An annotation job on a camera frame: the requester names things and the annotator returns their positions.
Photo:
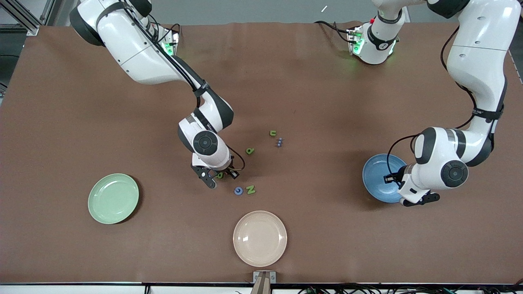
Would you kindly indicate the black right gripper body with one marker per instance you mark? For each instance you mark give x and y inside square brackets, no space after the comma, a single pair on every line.
[226,171]

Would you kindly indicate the blue foam letter G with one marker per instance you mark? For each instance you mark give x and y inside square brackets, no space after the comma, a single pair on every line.
[235,190]

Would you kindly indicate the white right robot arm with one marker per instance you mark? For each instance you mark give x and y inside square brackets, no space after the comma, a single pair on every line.
[135,53]

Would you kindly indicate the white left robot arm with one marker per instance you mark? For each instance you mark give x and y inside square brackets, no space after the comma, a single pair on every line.
[478,53]

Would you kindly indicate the blue plate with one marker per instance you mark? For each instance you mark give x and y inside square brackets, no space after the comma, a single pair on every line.
[376,183]

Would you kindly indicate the green foam letter N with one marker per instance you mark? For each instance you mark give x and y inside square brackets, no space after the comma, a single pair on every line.
[250,190]

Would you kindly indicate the beige plate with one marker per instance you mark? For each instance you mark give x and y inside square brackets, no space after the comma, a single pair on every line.
[260,239]

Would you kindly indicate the green plate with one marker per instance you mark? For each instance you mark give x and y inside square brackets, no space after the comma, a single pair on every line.
[113,199]

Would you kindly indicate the brown table cover sheet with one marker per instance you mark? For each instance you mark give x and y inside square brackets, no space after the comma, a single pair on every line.
[122,122]

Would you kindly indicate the white table edge strip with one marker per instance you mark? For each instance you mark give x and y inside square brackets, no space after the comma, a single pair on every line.
[81,289]

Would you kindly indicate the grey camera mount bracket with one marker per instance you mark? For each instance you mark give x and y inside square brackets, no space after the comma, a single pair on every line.
[263,281]

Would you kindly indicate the aluminium frame profile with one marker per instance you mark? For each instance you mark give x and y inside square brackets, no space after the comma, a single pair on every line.
[32,27]

